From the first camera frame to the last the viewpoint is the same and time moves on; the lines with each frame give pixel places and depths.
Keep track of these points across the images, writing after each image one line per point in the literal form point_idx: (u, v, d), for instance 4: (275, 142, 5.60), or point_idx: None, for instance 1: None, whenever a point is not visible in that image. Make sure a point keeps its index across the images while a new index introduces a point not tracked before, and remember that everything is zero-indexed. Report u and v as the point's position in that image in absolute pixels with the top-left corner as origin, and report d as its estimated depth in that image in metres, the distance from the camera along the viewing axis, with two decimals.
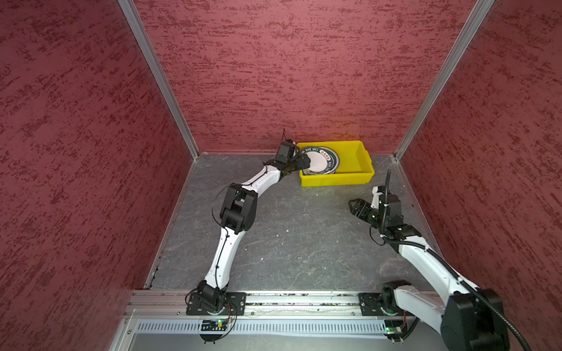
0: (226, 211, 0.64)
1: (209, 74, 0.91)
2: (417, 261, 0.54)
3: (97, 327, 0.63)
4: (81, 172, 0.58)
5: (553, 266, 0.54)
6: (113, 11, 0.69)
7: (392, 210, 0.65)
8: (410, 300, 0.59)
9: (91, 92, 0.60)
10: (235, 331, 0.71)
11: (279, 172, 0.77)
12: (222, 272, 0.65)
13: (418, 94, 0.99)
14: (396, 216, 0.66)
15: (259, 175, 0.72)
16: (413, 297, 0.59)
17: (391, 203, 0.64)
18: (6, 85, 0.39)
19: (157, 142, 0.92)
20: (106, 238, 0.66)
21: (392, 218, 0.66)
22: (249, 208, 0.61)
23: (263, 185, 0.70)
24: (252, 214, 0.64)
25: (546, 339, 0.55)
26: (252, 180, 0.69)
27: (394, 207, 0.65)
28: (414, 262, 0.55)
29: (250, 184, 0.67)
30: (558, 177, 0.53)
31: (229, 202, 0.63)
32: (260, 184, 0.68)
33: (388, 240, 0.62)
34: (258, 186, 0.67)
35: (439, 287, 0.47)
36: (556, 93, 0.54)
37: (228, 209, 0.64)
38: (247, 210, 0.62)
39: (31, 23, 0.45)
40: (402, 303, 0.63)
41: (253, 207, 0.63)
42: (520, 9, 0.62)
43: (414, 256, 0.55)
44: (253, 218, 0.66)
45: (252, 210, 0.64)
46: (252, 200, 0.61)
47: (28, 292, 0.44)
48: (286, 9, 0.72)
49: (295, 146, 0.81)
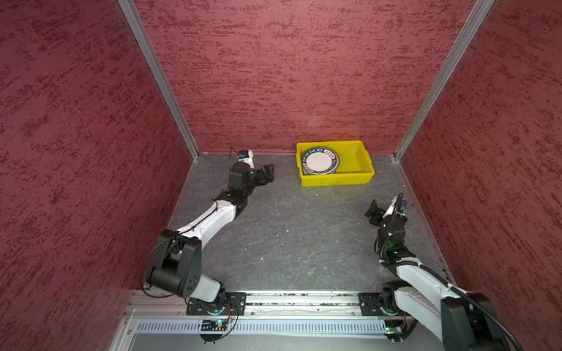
0: (156, 273, 0.45)
1: (209, 74, 0.91)
2: (410, 273, 0.57)
3: (97, 327, 0.63)
4: (81, 172, 0.58)
5: (553, 266, 0.54)
6: (113, 11, 0.69)
7: (395, 238, 0.65)
8: (412, 305, 0.58)
9: (91, 92, 0.60)
10: (235, 331, 0.71)
11: (230, 210, 0.61)
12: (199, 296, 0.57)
13: (418, 94, 0.99)
14: (396, 240, 0.66)
15: (206, 215, 0.56)
16: (414, 300, 0.59)
17: (396, 230, 0.64)
18: (6, 85, 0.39)
19: (156, 142, 0.92)
20: (106, 238, 0.66)
21: (395, 243, 0.67)
22: (187, 264, 0.44)
23: (212, 225, 0.54)
24: (195, 269, 0.47)
25: (546, 339, 0.55)
26: (197, 221, 0.53)
27: (399, 234, 0.64)
28: (410, 276, 0.58)
29: (193, 228, 0.50)
30: (558, 177, 0.53)
31: (160, 259, 0.45)
32: (205, 225, 0.52)
33: (385, 265, 0.66)
34: (203, 228, 0.51)
35: (432, 295, 0.50)
36: (556, 93, 0.54)
37: (160, 268, 0.46)
38: (185, 265, 0.44)
39: (31, 23, 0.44)
40: (402, 305, 0.62)
41: (196, 257, 0.46)
42: (520, 9, 0.62)
43: (408, 274, 0.58)
44: (197, 275, 0.48)
45: (195, 264, 0.46)
46: (191, 254, 0.44)
47: (28, 292, 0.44)
48: (286, 9, 0.72)
49: (245, 171, 0.67)
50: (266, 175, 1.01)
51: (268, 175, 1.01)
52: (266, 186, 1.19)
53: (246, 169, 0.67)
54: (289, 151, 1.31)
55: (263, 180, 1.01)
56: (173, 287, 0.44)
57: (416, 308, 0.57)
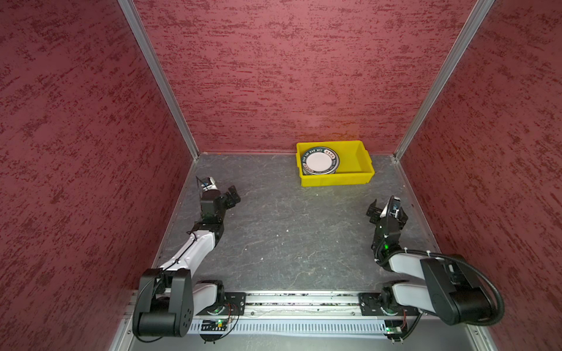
0: (147, 320, 0.41)
1: (209, 74, 0.91)
2: (400, 261, 0.62)
3: (97, 327, 0.63)
4: (81, 172, 0.58)
5: (553, 266, 0.54)
6: (113, 11, 0.69)
7: (389, 238, 0.67)
8: (407, 292, 0.60)
9: (91, 92, 0.60)
10: (235, 331, 0.71)
11: (210, 238, 0.60)
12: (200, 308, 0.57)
13: (418, 94, 0.99)
14: (391, 242, 0.69)
15: (188, 246, 0.55)
16: (410, 287, 0.59)
17: (391, 234, 0.66)
18: (6, 85, 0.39)
19: (157, 142, 0.92)
20: (106, 238, 0.66)
21: (389, 243, 0.70)
22: (180, 297, 0.42)
23: (196, 254, 0.53)
24: (189, 300, 0.45)
25: (546, 340, 0.55)
26: (181, 254, 0.51)
27: (393, 237, 0.67)
28: (401, 264, 0.61)
29: (178, 261, 0.48)
30: (558, 177, 0.53)
31: (148, 303, 0.42)
32: (190, 255, 0.51)
33: (380, 263, 0.69)
34: (187, 258, 0.50)
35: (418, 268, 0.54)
36: (556, 93, 0.54)
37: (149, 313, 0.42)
38: (178, 302, 0.42)
39: (31, 23, 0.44)
40: (402, 299, 0.62)
41: (187, 292, 0.44)
42: (520, 9, 0.62)
43: (398, 263, 0.63)
44: (191, 308, 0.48)
45: (188, 295, 0.45)
46: (181, 285, 0.42)
47: (28, 292, 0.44)
48: (286, 9, 0.72)
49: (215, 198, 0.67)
50: (232, 197, 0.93)
51: (233, 198, 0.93)
52: (267, 186, 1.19)
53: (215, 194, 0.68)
54: (289, 151, 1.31)
55: (231, 202, 0.81)
56: (169, 327, 0.41)
57: (411, 294, 0.58)
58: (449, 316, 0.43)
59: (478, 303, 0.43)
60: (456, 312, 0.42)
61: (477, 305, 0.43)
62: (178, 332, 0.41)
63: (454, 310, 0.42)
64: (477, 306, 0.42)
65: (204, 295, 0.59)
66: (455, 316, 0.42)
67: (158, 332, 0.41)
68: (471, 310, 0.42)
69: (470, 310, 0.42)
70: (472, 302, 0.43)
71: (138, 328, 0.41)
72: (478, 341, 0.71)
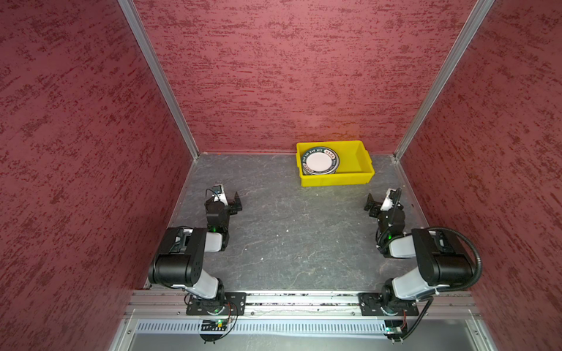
0: (161, 262, 0.46)
1: (209, 74, 0.91)
2: (399, 251, 0.65)
3: (97, 327, 0.63)
4: (81, 172, 0.58)
5: (553, 266, 0.54)
6: (113, 11, 0.69)
7: (393, 229, 0.72)
8: (404, 278, 0.62)
9: (91, 92, 0.60)
10: (235, 331, 0.71)
11: (219, 242, 0.68)
12: (203, 291, 0.59)
13: (418, 94, 0.99)
14: (394, 232, 0.73)
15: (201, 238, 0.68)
16: (407, 274, 0.60)
17: (396, 222, 0.70)
18: (6, 85, 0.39)
19: (157, 142, 0.92)
20: (106, 238, 0.66)
21: (392, 233, 0.73)
22: (196, 240, 0.50)
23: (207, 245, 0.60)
24: (200, 253, 0.51)
25: (546, 339, 0.55)
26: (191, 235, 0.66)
27: (396, 225, 0.70)
28: (399, 251, 0.65)
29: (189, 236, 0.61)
30: (558, 177, 0.53)
31: (166, 248, 0.48)
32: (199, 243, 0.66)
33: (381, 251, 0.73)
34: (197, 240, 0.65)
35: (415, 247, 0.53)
36: (556, 93, 0.54)
37: (165, 255, 0.47)
38: (194, 246, 0.49)
39: (31, 23, 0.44)
40: (400, 292, 0.63)
41: (201, 241, 0.51)
42: (520, 9, 0.62)
43: (398, 251, 0.66)
44: (200, 266, 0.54)
45: (200, 247, 0.51)
46: (200, 233, 0.51)
47: (28, 293, 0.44)
48: (286, 9, 0.72)
49: (221, 211, 0.73)
50: (235, 205, 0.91)
51: (237, 207, 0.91)
52: (267, 186, 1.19)
53: (222, 209, 0.73)
54: (289, 151, 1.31)
55: (235, 209, 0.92)
56: (181, 263, 0.46)
57: (407, 280, 0.60)
58: (430, 275, 0.46)
59: (459, 267, 0.46)
60: (437, 272, 0.46)
61: (458, 269, 0.46)
62: (187, 273, 0.45)
63: (435, 270, 0.46)
64: (457, 269, 0.46)
65: (206, 281, 0.61)
66: (435, 275, 0.46)
67: (169, 274, 0.45)
68: (451, 273, 0.46)
69: (448, 272, 0.46)
70: (455, 266, 0.46)
71: (151, 269, 0.45)
72: (478, 340, 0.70)
